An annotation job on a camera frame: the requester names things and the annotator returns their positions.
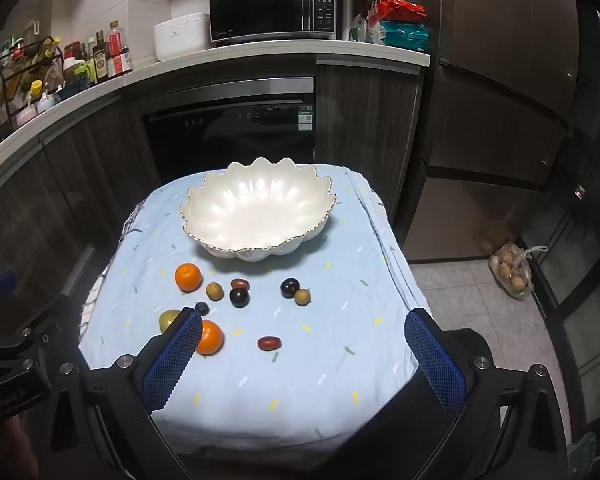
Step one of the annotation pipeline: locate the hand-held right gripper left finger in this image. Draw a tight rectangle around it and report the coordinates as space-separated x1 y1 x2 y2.
40 307 204 480

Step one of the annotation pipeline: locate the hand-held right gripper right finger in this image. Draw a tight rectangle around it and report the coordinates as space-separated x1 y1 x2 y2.
404 308 576 480

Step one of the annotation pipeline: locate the orange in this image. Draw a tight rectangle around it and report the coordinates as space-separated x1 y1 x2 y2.
174 263 203 293
196 319 225 356

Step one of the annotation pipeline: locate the white scalloped ceramic bowl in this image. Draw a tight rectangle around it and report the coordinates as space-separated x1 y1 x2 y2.
179 156 335 264

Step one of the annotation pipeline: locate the white plaid cloth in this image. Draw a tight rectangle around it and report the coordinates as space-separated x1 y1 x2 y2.
79 199 148 346

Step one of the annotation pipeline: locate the plastic bag of potatoes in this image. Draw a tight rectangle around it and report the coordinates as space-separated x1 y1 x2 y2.
489 241 548 302

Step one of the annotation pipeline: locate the light blue patterned tablecloth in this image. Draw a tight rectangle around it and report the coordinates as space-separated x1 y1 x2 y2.
77 162 433 456

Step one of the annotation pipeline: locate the dark tall cabinet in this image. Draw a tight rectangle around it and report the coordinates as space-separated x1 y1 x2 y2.
525 0 600 401

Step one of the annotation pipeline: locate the black built-in oven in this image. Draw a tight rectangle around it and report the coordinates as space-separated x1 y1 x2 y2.
139 77 317 186

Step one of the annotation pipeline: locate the dark wood kitchen counter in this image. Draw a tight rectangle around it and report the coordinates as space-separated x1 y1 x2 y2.
0 42 431 341

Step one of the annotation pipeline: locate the cluster of condiment bottles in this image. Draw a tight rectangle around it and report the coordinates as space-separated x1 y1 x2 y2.
0 20 133 116

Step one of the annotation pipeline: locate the dark brown refrigerator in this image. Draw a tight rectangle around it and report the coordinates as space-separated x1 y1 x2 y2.
397 0 581 266

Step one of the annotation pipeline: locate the white rice cooker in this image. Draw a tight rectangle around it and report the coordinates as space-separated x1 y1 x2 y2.
153 12 212 62

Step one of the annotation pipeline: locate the teal packet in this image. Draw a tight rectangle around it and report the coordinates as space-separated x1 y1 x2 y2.
380 21 430 52

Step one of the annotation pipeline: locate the white plastic bag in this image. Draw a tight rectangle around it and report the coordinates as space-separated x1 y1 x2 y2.
350 10 386 45

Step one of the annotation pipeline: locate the red snack packet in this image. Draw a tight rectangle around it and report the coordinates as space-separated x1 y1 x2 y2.
369 0 427 28

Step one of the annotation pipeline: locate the black microwave oven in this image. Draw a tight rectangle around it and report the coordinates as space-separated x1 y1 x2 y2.
209 0 337 47

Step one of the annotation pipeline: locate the clear film roll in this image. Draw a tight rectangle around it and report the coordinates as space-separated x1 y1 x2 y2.
341 0 356 41

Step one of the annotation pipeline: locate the black wire rack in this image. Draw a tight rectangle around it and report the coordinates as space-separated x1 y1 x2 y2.
0 35 66 128

